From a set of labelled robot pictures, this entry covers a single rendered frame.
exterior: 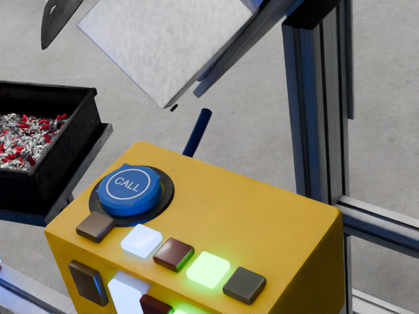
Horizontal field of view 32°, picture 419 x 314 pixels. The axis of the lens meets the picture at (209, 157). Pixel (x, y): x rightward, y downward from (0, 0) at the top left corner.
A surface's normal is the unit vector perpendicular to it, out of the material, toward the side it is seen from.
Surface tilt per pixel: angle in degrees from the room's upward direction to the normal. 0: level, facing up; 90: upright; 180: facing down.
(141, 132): 0
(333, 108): 90
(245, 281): 0
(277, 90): 0
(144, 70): 55
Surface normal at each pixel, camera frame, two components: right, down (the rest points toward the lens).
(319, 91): 0.82, 0.28
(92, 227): -0.14, -0.76
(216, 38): -0.07, 0.10
